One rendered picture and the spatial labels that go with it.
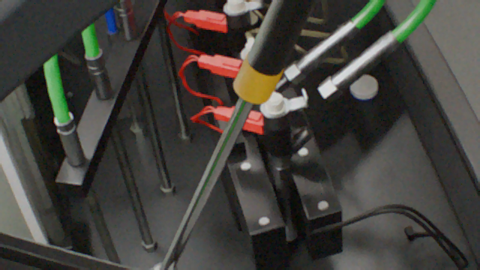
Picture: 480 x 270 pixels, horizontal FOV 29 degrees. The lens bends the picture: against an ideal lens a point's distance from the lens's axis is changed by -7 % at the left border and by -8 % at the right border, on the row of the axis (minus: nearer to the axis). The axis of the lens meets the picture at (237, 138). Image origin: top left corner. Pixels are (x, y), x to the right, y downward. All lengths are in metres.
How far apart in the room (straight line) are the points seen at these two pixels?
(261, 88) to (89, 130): 0.53
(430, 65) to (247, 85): 0.76
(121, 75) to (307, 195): 0.23
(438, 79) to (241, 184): 0.30
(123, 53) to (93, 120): 0.10
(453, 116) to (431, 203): 0.13
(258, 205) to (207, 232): 0.19
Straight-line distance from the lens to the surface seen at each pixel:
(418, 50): 1.24
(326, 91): 0.95
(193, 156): 1.29
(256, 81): 0.46
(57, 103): 0.89
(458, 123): 1.15
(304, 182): 1.05
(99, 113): 0.99
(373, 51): 0.94
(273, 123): 0.95
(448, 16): 2.74
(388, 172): 1.25
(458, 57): 2.62
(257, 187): 1.05
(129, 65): 1.03
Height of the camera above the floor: 1.79
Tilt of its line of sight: 48 degrees down
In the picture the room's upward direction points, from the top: 9 degrees counter-clockwise
